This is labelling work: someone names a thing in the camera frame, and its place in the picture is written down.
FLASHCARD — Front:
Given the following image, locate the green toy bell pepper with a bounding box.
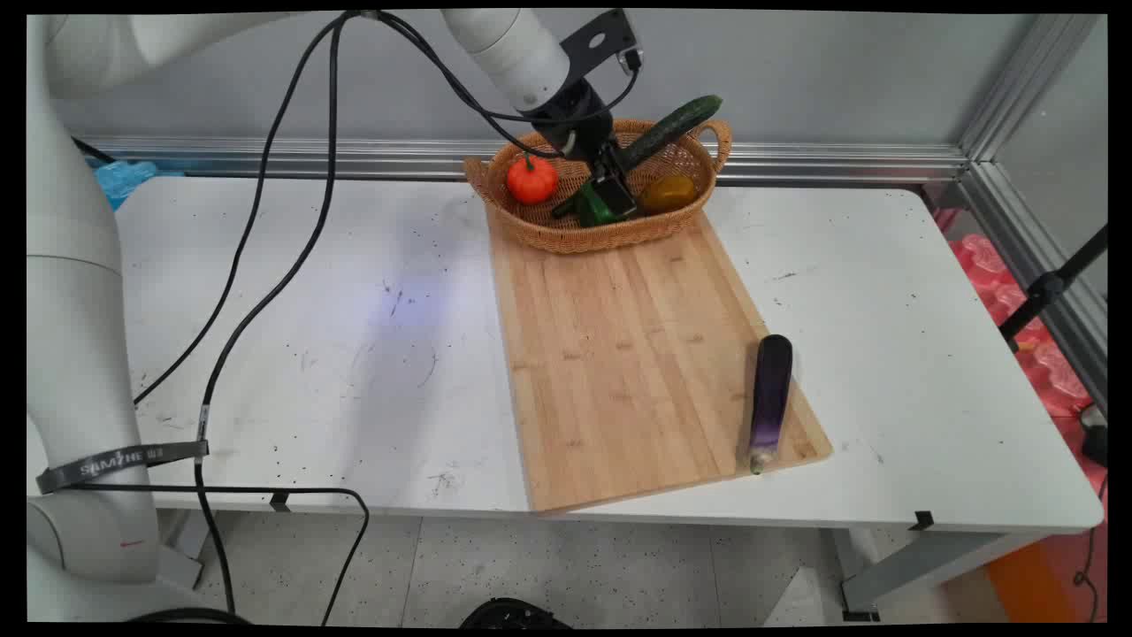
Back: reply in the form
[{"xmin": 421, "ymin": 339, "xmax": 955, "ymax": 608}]
[{"xmin": 575, "ymin": 184, "xmax": 620, "ymax": 227}]

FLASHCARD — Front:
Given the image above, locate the black velcro strap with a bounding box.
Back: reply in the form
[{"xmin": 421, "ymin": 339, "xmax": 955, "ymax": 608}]
[{"xmin": 35, "ymin": 440, "xmax": 210, "ymax": 495}]

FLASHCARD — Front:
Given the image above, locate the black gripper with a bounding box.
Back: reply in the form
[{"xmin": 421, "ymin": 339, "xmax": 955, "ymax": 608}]
[{"xmin": 529, "ymin": 78, "xmax": 639, "ymax": 219}]

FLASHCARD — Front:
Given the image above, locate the aluminium frame rail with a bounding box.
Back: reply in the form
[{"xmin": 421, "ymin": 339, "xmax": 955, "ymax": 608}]
[{"xmin": 75, "ymin": 12, "xmax": 1108, "ymax": 417}]

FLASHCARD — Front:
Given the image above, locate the purple toy eggplant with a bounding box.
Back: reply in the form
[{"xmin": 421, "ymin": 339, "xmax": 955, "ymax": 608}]
[{"xmin": 748, "ymin": 334, "xmax": 794, "ymax": 475}]

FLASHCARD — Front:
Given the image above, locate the bamboo cutting board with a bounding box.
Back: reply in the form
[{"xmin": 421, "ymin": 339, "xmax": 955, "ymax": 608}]
[{"xmin": 486, "ymin": 205, "xmax": 833, "ymax": 515}]

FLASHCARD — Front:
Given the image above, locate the black round object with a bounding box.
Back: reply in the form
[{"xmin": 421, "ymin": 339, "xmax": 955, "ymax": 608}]
[{"xmin": 458, "ymin": 597, "xmax": 574, "ymax": 629}]

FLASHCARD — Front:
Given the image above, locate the dark green toy cucumber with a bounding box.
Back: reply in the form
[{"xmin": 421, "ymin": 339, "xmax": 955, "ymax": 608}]
[{"xmin": 552, "ymin": 95, "xmax": 724, "ymax": 220}]

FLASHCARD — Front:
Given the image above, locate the pink bubble wrap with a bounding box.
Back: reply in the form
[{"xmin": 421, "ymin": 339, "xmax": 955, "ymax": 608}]
[{"xmin": 946, "ymin": 232, "xmax": 1098, "ymax": 418}]

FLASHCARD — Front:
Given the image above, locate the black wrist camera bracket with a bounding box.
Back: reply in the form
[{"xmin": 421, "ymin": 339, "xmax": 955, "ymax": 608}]
[{"xmin": 557, "ymin": 9, "xmax": 645, "ymax": 82}]

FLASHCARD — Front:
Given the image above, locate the thin black cable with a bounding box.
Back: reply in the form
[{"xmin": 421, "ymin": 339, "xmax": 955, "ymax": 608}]
[{"xmin": 133, "ymin": 12, "xmax": 355, "ymax": 406}]

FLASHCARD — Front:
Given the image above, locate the thick black labelled cable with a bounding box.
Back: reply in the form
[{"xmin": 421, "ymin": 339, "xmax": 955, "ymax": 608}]
[{"xmin": 193, "ymin": 12, "xmax": 371, "ymax": 625}]

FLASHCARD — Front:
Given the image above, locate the orange toy pumpkin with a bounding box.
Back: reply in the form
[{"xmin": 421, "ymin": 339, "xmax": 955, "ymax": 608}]
[{"xmin": 506, "ymin": 153, "xmax": 560, "ymax": 206}]

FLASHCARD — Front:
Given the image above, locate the black tripod stand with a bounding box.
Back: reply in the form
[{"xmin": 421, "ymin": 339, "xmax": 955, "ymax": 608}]
[{"xmin": 998, "ymin": 226, "xmax": 1108, "ymax": 353}]

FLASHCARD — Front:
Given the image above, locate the grey table leg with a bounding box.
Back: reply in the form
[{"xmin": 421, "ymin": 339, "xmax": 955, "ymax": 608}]
[{"xmin": 838, "ymin": 527, "xmax": 1044, "ymax": 622}]

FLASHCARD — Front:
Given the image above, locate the blue plastic bag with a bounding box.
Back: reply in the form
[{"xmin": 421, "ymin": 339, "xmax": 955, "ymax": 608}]
[{"xmin": 93, "ymin": 159, "xmax": 160, "ymax": 211}]

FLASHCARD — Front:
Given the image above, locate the woven wicker basket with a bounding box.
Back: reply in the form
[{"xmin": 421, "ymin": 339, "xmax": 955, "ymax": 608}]
[{"xmin": 463, "ymin": 119, "xmax": 734, "ymax": 256}]

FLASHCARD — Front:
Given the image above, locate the yellow toy mango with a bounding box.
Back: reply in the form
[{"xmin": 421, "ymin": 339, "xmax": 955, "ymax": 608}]
[{"xmin": 639, "ymin": 174, "xmax": 698, "ymax": 214}]

